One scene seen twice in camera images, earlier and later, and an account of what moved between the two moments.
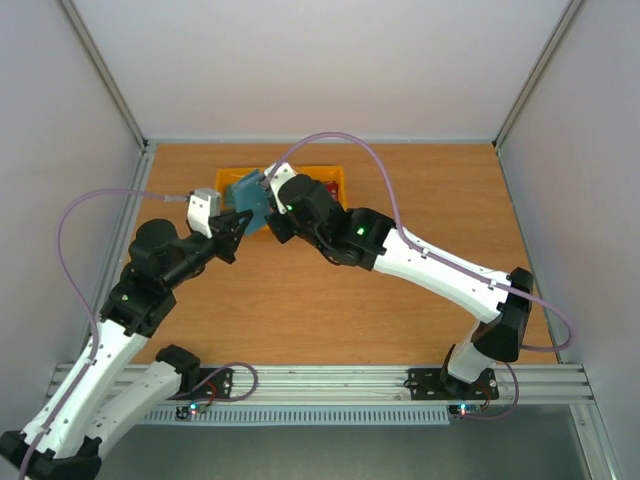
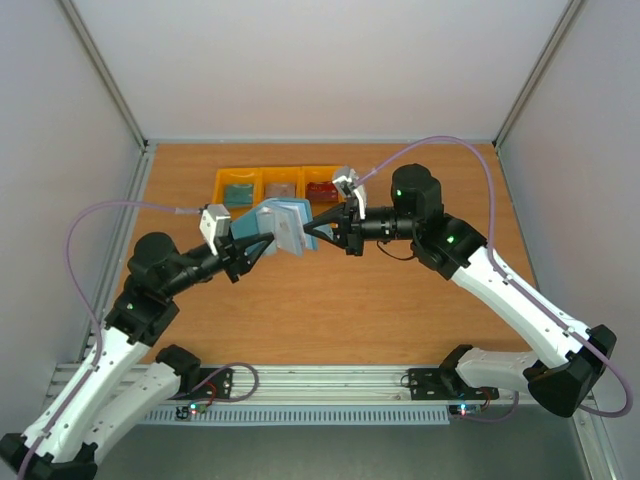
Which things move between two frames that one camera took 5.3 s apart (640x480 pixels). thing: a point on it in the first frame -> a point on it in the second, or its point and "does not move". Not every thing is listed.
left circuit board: (184, 412) does not move
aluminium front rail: (389, 385) does not move
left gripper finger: (233, 240) -> (253, 258)
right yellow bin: (327, 173) does not move
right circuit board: (465, 409) does not move
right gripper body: (279, 225) -> (353, 230)
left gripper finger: (242, 214) -> (245, 241)
